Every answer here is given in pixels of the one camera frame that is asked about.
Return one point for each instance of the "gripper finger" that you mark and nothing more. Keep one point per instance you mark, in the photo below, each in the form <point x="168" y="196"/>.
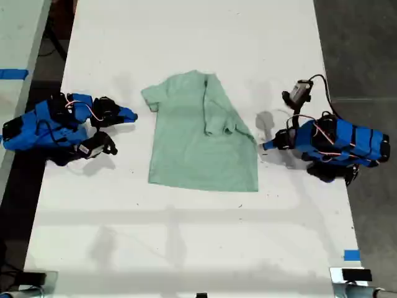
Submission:
<point x="272" y="147"/>
<point x="127" y="111"/>
<point x="127" y="119"/>
<point x="273" y="141"/>

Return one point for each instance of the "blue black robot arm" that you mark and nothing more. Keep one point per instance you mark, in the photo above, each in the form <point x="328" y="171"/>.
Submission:
<point x="347" y="142"/>
<point x="46" y="130"/>

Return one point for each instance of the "pale green T-shirt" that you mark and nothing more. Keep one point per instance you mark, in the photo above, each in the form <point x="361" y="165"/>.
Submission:
<point x="186" y="149"/>

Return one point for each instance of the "long blue tape strip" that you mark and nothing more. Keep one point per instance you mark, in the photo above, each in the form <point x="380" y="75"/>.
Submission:
<point x="12" y="74"/>

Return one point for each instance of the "short blue tape strip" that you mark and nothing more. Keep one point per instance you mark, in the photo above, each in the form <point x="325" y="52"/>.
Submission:
<point x="352" y="255"/>

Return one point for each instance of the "silver metal table clamp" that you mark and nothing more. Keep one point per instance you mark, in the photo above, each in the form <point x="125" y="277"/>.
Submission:
<point x="336" y="285"/>

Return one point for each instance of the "small black box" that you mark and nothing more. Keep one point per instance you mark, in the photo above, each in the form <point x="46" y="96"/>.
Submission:
<point x="34" y="277"/>
<point x="356" y="275"/>

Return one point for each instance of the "tiny black block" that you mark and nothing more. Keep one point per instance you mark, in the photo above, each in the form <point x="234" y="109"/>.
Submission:
<point x="201" y="295"/>

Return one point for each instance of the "arm camera black stalk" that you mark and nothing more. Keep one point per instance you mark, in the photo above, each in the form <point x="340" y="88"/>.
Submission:
<point x="296" y="116"/>

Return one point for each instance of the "arm camera box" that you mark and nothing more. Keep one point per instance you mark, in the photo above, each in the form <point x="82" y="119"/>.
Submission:
<point x="297" y="91"/>
<point x="93" y="149"/>

